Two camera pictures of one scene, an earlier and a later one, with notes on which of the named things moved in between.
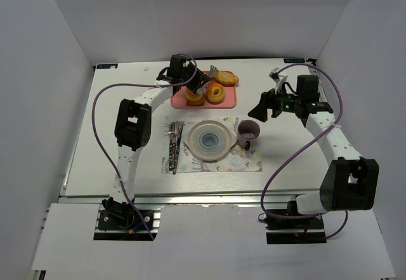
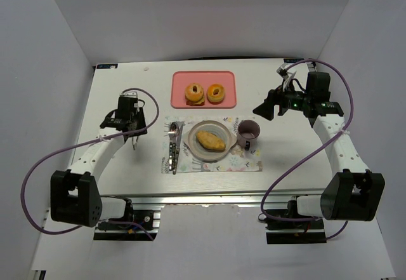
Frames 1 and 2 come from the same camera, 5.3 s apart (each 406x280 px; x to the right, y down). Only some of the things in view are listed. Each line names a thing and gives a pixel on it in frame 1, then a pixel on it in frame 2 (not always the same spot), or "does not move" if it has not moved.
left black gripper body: [197, 81] -> [113, 122]
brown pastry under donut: [198, 103] does not move
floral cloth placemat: [239, 160] does not move
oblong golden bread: [226, 78] -> [210, 141]
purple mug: [248, 131] does not move
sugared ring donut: [192, 96] does not move
